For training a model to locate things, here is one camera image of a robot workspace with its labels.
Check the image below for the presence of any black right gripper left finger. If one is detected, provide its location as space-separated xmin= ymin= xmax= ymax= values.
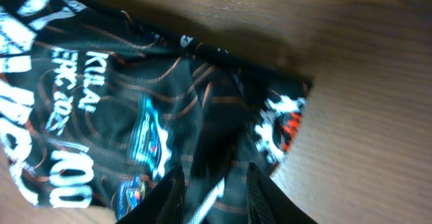
xmin=117 ymin=165 xmax=186 ymax=224

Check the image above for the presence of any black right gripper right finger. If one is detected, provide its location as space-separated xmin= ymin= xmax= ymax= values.
xmin=246 ymin=163 xmax=317 ymax=224

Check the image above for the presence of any black orange patterned jersey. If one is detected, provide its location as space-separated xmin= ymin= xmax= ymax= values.
xmin=1 ymin=0 xmax=311 ymax=223

